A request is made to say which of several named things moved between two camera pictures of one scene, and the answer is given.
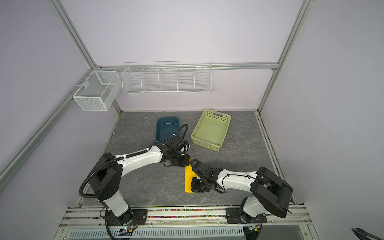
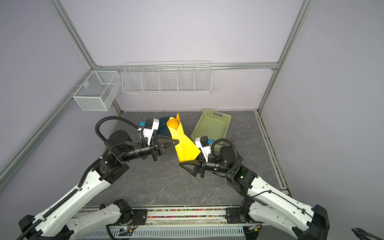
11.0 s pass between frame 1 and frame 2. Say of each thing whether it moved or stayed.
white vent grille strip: stayed
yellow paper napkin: moved
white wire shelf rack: stayed
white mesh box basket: stayed
